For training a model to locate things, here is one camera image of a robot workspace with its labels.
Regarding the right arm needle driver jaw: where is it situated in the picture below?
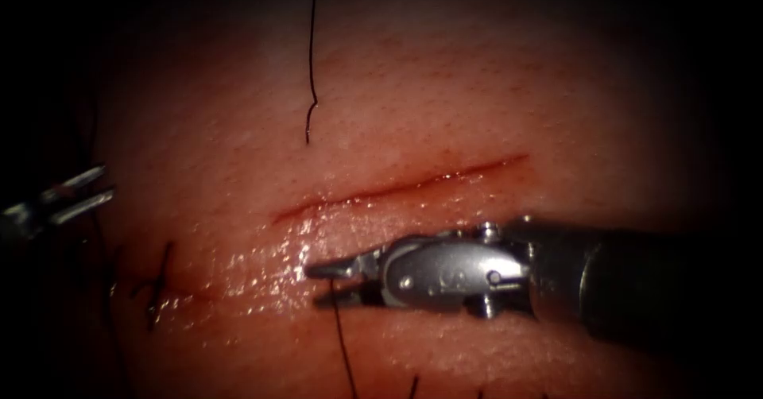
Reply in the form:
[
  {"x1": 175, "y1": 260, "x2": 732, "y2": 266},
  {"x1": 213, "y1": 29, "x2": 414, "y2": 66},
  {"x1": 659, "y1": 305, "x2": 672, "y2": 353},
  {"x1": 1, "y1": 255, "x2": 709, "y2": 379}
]
[
  {"x1": 314, "y1": 279, "x2": 384, "y2": 309},
  {"x1": 304, "y1": 258, "x2": 362, "y2": 281}
]

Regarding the left arm needle driver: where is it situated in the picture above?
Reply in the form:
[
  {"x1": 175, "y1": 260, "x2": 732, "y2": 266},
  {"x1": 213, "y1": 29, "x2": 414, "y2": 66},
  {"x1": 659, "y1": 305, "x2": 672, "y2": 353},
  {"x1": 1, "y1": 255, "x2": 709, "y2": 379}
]
[{"x1": 0, "y1": 191, "x2": 60, "y2": 246}]

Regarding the left arm needle driver jaw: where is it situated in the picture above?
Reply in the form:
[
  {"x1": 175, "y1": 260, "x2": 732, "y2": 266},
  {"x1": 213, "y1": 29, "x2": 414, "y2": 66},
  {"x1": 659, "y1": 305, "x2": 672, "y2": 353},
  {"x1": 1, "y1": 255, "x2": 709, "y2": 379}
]
[
  {"x1": 42, "y1": 165, "x2": 108, "y2": 202},
  {"x1": 50, "y1": 188, "x2": 116, "y2": 228}
]

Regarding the right arm needle driver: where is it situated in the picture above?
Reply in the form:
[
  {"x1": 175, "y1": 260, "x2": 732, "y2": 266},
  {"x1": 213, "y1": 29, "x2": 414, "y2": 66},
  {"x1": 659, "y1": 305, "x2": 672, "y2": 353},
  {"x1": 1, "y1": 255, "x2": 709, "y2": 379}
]
[{"x1": 356, "y1": 219, "x2": 535, "y2": 321}]

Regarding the black thread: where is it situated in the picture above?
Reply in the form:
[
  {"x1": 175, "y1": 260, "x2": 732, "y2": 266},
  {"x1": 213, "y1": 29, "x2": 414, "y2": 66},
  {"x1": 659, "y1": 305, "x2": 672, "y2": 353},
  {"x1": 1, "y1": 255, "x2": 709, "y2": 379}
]
[{"x1": 304, "y1": 0, "x2": 360, "y2": 399}]

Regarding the black stitching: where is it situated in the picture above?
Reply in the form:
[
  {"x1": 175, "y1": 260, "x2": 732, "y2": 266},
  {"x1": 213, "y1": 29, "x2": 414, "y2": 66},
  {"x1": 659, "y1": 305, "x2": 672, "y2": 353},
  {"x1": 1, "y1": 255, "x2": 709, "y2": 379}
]
[{"x1": 110, "y1": 241, "x2": 198, "y2": 332}]

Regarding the tissue pad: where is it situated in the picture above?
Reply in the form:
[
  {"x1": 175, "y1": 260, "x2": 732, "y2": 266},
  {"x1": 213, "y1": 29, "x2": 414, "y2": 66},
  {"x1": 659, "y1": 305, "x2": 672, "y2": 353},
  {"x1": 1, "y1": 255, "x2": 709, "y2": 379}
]
[{"x1": 59, "y1": 0, "x2": 763, "y2": 399}]

